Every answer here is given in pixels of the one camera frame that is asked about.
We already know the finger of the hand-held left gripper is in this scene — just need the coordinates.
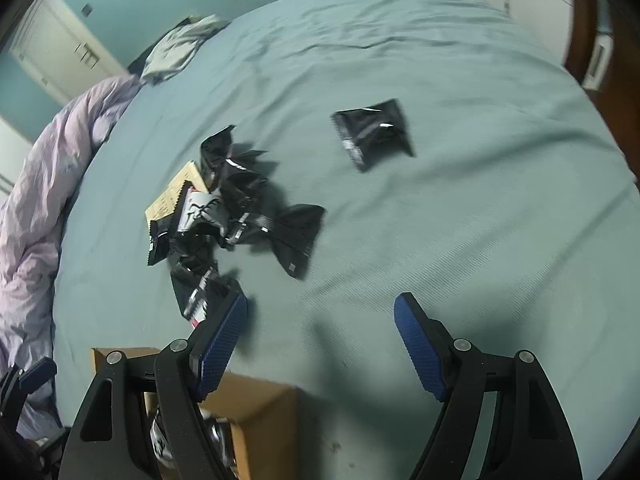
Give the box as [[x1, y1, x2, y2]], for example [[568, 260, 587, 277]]
[[30, 426, 72, 461], [14, 357, 59, 397]]

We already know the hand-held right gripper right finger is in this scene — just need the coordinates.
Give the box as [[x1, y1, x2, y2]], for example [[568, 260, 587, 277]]
[[393, 291, 583, 480]]

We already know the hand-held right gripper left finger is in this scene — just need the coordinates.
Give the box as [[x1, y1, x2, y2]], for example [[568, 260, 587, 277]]
[[57, 290, 249, 480]]

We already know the cardboard box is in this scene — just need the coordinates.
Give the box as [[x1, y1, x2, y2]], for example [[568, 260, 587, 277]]
[[90, 346, 301, 480]]

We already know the pile of black snack packets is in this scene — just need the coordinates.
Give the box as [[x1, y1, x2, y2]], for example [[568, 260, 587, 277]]
[[145, 125, 326, 480]]

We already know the beige snack packet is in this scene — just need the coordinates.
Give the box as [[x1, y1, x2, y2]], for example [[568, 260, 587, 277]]
[[145, 161, 208, 226]]

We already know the single black foil snack pouch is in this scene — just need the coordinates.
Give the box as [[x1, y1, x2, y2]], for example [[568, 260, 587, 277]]
[[331, 98, 415, 173]]

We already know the purple duvet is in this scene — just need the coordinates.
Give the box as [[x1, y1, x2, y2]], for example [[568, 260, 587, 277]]
[[0, 75, 143, 441]]

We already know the grey crumpled garment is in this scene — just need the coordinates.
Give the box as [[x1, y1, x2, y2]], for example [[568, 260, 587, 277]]
[[140, 14, 231, 85]]

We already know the white door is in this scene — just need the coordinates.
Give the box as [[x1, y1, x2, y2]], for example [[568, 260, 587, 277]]
[[7, 0, 126, 106]]

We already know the brown wooden chair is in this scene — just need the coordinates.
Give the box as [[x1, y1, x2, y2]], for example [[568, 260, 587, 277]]
[[562, 0, 615, 92]]

